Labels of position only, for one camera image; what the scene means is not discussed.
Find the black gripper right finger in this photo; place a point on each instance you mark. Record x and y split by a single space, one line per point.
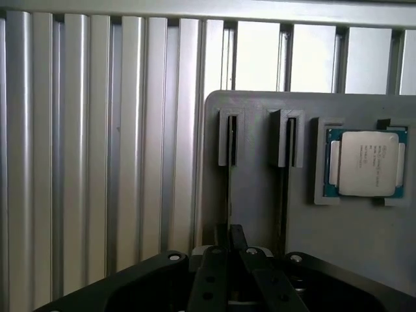
266 279

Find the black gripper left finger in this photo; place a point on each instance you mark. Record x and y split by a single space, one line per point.
208 279

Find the dark RAM stick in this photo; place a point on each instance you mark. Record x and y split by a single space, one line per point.
283 195

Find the grey printed parts rack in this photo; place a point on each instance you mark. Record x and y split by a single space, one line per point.
256 195

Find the silver CPU with green board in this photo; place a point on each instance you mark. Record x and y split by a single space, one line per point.
367 162

